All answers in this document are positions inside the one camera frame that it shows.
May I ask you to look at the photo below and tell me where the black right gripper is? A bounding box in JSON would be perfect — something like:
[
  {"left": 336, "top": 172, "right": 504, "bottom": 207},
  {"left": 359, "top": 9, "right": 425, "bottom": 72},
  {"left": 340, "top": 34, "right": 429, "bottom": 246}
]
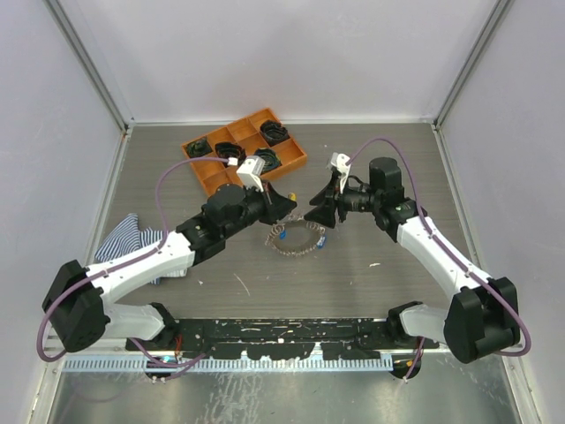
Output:
[{"left": 305, "top": 172, "right": 381, "bottom": 228}]

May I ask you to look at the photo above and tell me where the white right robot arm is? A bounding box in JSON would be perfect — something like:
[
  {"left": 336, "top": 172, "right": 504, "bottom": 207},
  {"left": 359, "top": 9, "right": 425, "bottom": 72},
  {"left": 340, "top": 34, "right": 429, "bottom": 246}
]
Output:
[{"left": 305, "top": 153, "right": 521, "bottom": 364}]

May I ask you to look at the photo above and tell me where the black mounting base plate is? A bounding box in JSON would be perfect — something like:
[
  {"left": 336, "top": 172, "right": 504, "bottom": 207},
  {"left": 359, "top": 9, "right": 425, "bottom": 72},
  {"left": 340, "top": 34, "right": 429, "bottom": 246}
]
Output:
[{"left": 141, "top": 318, "right": 418, "bottom": 360}]

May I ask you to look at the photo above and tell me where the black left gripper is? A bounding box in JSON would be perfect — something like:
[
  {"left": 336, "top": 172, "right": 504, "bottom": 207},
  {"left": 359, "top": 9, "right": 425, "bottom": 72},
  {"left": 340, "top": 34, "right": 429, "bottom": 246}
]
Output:
[{"left": 222, "top": 178, "right": 295, "bottom": 239}]

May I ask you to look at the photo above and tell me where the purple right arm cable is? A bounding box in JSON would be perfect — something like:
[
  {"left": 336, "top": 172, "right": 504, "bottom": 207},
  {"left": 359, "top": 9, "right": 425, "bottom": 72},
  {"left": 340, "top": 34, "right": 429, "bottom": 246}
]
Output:
[{"left": 346, "top": 136, "right": 533, "bottom": 381}]

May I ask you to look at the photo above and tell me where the dark rolled tie far left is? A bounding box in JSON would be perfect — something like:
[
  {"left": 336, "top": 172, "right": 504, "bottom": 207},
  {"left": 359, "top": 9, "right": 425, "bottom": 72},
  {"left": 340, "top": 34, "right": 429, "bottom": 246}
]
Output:
[{"left": 184, "top": 136, "right": 212, "bottom": 158}]

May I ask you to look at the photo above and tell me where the blue striped cloth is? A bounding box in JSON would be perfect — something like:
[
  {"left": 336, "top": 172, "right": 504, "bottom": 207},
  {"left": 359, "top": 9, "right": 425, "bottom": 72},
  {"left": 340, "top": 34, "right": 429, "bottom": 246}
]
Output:
[{"left": 83, "top": 214, "right": 194, "bottom": 299}]

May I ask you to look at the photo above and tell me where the slotted cable duct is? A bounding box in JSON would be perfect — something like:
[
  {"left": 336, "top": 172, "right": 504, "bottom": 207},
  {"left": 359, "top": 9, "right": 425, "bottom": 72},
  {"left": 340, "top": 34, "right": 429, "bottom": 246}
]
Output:
[{"left": 62, "top": 351, "right": 394, "bottom": 374}]

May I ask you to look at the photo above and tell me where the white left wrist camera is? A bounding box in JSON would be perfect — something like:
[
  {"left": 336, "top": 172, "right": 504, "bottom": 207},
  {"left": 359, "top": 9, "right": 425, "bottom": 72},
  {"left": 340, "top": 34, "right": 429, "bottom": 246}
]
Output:
[{"left": 236, "top": 155, "right": 265, "bottom": 192}]

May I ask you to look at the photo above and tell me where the left aluminium frame post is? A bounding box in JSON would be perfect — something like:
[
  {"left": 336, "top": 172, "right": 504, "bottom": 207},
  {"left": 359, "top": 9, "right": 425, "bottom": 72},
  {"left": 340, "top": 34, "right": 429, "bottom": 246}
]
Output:
[{"left": 43, "top": 1, "right": 132, "bottom": 133}]

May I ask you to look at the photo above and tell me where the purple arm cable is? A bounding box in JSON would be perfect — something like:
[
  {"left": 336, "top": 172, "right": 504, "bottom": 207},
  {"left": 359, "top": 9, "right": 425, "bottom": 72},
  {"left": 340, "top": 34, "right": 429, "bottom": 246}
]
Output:
[
  {"left": 35, "top": 156, "right": 239, "bottom": 361},
  {"left": 346, "top": 136, "right": 533, "bottom": 381}
]

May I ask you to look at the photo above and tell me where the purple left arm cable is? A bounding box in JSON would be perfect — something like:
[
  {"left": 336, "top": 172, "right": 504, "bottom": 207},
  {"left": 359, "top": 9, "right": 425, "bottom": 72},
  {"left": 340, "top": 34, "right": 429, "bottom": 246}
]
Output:
[{"left": 35, "top": 156, "right": 239, "bottom": 361}]

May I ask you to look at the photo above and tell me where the aluminium corner post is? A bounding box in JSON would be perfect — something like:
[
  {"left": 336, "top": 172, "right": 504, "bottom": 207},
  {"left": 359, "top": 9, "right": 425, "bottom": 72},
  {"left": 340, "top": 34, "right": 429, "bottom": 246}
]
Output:
[{"left": 433, "top": 0, "right": 514, "bottom": 131}]

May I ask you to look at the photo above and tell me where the orange compartment tray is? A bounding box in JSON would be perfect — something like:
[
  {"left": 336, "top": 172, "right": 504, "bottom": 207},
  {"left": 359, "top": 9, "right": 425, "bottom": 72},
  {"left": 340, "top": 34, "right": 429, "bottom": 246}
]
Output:
[{"left": 181, "top": 108, "right": 307, "bottom": 196}]

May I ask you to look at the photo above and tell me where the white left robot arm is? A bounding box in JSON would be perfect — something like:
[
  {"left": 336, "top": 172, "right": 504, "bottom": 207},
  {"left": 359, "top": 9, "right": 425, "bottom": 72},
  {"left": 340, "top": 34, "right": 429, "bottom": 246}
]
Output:
[{"left": 41, "top": 183, "right": 297, "bottom": 353}]

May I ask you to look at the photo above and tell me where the blue yellow rolled tie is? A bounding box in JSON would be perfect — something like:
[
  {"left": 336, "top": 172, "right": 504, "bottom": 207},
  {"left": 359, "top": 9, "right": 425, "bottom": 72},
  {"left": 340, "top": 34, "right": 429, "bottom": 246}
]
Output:
[{"left": 254, "top": 148, "right": 282, "bottom": 173}]

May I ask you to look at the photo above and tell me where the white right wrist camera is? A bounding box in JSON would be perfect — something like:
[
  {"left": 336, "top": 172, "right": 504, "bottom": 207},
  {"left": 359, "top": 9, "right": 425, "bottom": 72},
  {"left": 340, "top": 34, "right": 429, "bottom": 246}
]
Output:
[{"left": 327, "top": 152, "right": 350, "bottom": 178}]

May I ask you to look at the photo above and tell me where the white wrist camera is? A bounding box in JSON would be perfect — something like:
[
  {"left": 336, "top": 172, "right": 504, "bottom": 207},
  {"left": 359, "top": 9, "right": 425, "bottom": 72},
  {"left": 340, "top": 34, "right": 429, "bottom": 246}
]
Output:
[
  {"left": 236, "top": 155, "right": 265, "bottom": 192},
  {"left": 327, "top": 152, "right": 350, "bottom": 178}
]

